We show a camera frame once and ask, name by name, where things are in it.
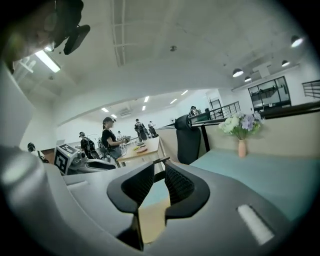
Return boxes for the black head-mounted camera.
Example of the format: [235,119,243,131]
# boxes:
[53,0,91,56]

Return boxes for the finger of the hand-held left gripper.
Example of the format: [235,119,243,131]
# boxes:
[84,160,117,172]

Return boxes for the person's face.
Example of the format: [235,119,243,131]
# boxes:
[3,0,57,66]

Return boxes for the pink vase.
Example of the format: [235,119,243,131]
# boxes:
[237,138,248,159]

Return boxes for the black metal railing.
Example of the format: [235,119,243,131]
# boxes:
[209,100,241,121]

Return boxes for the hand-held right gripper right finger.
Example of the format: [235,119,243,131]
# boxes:
[149,159,301,256]

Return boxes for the black framed window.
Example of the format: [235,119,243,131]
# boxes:
[247,75,292,109]

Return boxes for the white ceiling cable tray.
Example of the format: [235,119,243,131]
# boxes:
[111,0,126,67]

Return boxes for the wooden table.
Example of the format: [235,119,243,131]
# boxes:
[116,135,166,169]

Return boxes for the white and purple flowers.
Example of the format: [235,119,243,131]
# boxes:
[218,111,266,141]

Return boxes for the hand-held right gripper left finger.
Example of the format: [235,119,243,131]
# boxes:
[42,160,156,252]

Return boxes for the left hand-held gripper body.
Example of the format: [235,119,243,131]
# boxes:
[53,143,88,176]

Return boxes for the long fluorescent ceiling lamp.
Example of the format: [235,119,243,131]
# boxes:
[34,49,62,74]

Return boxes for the beige partition panel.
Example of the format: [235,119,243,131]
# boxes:
[156,109,320,162]

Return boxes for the black office chair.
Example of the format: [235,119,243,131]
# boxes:
[174,114,202,166]

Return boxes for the tan book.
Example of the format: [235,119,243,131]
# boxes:
[138,199,171,245]

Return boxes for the group of ceiling light panels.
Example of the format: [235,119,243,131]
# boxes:
[100,89,189,119]

